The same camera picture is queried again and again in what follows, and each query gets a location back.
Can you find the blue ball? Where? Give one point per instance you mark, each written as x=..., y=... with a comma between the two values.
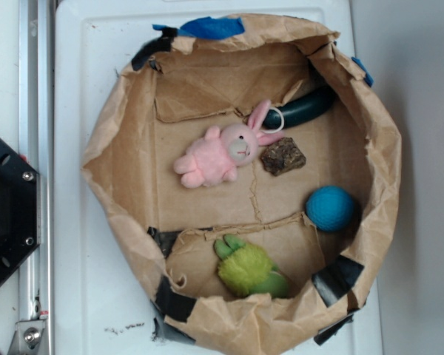
x=330, y=208

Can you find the pink plush bunny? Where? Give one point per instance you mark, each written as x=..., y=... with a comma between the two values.
x=216, y=157

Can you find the brown rock chunk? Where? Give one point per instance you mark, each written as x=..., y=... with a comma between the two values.
x=282, y=156

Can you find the green plush toy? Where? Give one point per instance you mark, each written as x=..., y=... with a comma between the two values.
x=247, y=269

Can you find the dark green curved toy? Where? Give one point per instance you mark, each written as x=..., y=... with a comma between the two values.
x=301, y=110

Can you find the brown paper bag bin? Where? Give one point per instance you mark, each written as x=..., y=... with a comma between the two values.
x=164, y=101

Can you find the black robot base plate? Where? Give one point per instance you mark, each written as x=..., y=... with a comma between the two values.
x=18, y=211

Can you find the aluminium frame rail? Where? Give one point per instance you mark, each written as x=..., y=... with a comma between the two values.
x=36, y=22

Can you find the metal corner bracket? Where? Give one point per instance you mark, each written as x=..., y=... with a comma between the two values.
x=29, y=338

